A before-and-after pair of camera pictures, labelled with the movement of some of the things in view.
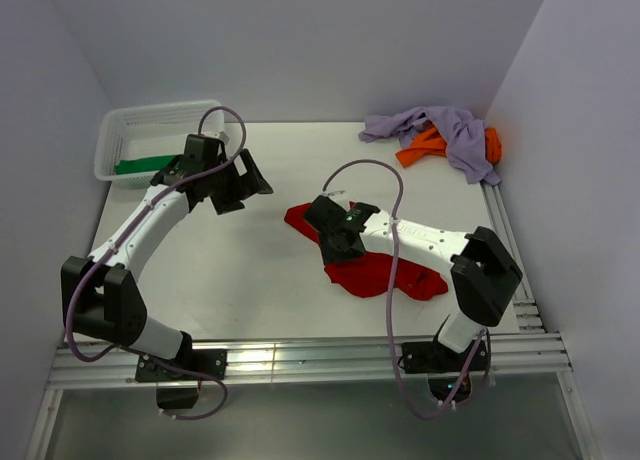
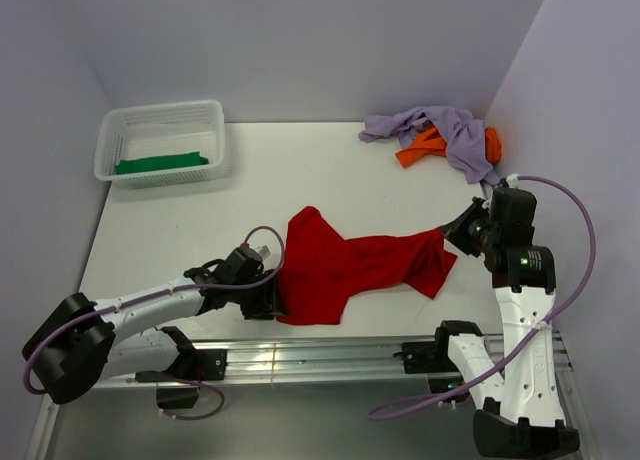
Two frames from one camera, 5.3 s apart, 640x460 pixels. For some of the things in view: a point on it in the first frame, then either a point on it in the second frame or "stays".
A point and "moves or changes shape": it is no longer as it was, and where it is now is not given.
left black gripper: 247,185 → 269,302
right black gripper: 330,254 → 455,231
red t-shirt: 368,274 moves or changes shape
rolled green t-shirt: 146,165 stays
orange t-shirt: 431,143 stays
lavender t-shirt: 463,134 stays
